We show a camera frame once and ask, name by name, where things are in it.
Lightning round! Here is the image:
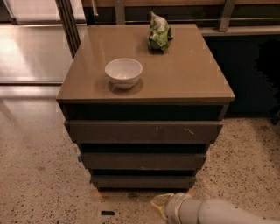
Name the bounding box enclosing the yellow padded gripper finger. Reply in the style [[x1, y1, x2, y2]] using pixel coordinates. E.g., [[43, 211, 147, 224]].
[[150, 193, 174, 220]]

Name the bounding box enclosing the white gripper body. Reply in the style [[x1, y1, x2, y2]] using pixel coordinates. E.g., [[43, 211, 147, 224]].
[[164, 192, 192, 224]]

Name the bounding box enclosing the grey drawer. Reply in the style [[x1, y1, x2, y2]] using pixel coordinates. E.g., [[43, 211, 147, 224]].
[[91, 175, 195, 189], [80, 152, 206, 170], [65, 121, 222, 144]]

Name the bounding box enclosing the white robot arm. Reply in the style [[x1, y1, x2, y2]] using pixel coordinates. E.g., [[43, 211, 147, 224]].
[[150, 192, 280, 224]]

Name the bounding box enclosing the brown drawer cabinet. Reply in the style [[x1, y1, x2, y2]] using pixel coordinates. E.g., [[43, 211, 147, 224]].
[[57, 24, 235, 178]]

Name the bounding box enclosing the black tape floor marker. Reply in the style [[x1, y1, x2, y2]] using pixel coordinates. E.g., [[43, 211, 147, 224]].
[[101, 211, 115, 216]]

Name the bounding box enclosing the white ceramic bowl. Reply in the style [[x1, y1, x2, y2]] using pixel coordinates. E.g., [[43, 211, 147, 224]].
[[105, 58, 143, 89]]

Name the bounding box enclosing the green crumpled chip bag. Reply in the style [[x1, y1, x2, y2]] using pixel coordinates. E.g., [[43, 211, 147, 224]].
[[148, 11, 173, 52]]

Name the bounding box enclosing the metal railing frame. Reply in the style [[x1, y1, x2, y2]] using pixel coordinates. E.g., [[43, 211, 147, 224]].
[[80, 0, 280, 32]]

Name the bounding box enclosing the dark metal post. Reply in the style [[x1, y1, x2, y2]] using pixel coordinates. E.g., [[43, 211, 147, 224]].
[[55, 0, 81, 58]]

